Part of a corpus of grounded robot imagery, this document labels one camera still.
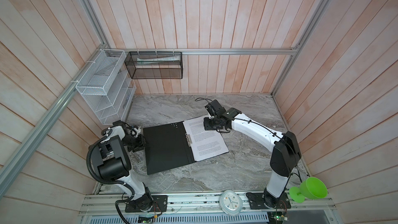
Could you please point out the black mesh wall basket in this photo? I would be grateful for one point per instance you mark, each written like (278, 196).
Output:
(154, 65)

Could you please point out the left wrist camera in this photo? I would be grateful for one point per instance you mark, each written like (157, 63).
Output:
(135, 131)

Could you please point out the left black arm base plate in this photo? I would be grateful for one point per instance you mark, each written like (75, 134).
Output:
(158, 205)

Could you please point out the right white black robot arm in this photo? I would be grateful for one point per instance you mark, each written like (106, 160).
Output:
(284, 147)

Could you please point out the aluminium front rail frame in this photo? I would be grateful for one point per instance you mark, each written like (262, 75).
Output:
(203, 207)

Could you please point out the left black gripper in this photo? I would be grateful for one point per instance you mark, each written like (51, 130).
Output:
(140, 144)

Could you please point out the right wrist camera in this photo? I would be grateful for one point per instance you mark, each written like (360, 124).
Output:
(215, 109)

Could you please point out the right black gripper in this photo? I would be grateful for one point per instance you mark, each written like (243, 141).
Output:
(206, 126)

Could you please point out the white wire mesh shelf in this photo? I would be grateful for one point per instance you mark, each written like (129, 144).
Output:
(107, 89)

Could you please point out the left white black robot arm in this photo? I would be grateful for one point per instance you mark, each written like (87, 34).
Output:
(108, 162)

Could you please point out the metal folder clip bar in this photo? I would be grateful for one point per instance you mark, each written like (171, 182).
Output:
(188, 138)

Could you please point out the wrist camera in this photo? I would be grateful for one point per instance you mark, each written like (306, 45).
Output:
(215, 109)
(135, 131)

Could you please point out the blue black file folder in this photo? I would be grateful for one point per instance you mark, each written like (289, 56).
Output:
(166, 148)

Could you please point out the white printed paper stack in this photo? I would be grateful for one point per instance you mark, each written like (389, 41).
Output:
(205, 144)

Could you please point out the white round clock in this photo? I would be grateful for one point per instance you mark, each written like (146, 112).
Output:
(231, 203)

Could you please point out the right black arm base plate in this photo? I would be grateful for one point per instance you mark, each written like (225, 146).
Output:
(256, 201)

